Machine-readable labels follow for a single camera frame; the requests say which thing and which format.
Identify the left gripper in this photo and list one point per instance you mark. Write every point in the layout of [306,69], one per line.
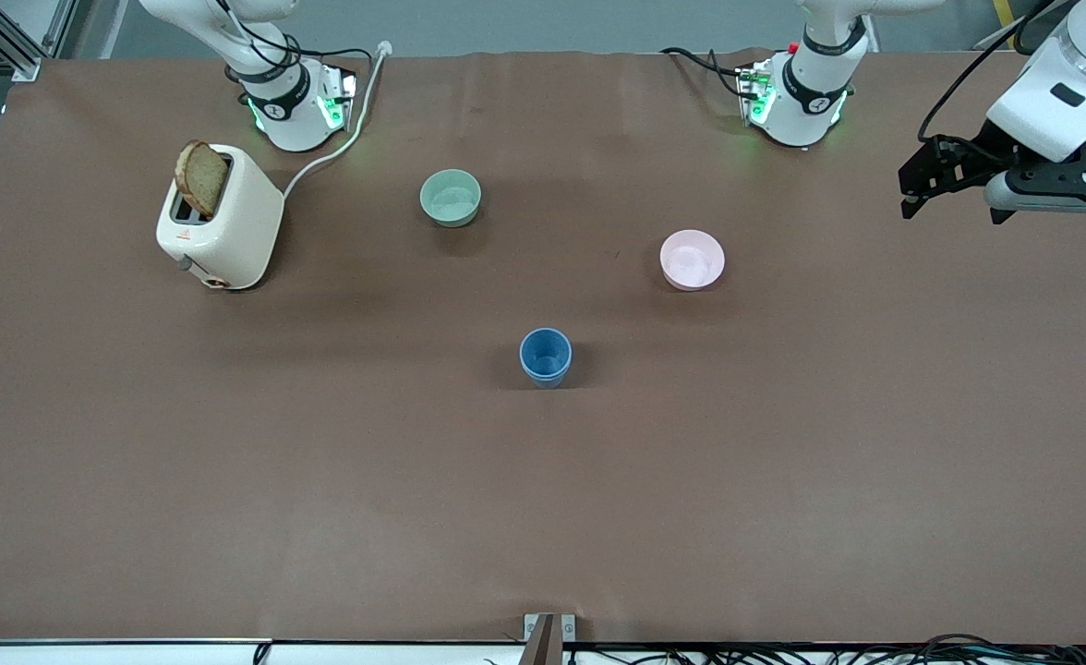
[984,151]

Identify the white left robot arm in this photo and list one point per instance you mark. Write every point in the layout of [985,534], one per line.
[806,92]

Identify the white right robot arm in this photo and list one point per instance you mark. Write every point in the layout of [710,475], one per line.
[284,111]

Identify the brown bread slice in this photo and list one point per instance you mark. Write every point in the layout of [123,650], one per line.
[201,180]

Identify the cream toaster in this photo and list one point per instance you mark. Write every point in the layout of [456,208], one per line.
[229,231]

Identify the pink bowl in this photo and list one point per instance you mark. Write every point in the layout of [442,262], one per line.
[692,260]

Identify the green bowl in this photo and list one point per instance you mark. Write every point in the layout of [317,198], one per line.
[451,199]

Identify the aluminium frame profile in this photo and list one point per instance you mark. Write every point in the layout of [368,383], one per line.
[7,46]

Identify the grey metal table bracket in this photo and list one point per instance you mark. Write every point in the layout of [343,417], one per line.
[536,628]

